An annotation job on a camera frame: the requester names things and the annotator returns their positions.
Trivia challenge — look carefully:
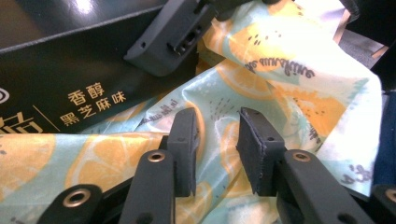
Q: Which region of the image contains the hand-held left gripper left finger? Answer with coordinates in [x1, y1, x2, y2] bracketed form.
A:
[165, 106, 201, 199]

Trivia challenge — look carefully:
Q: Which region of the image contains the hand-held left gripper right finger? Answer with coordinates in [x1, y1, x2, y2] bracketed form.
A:
[235, 106, 287, 198]

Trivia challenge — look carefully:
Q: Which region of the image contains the fruit print fabric bag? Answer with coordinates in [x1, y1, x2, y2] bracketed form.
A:
[0, 0, 385, 224]

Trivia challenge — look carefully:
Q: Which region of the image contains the black snack box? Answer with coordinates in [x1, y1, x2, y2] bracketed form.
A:
[0, 0, 201, 135]

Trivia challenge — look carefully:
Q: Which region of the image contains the dark blue cloth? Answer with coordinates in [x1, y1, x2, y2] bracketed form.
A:
[371, 89, 396, 189]

